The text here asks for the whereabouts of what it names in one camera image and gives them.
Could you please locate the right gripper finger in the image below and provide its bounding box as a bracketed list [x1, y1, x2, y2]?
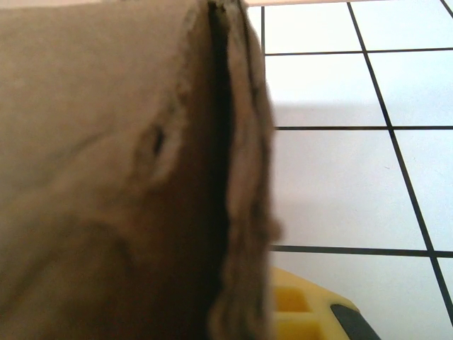
[269, 266, 382, 340]

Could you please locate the brown cardboard paper box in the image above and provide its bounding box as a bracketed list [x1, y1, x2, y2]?
[0, 0, 285, 340]

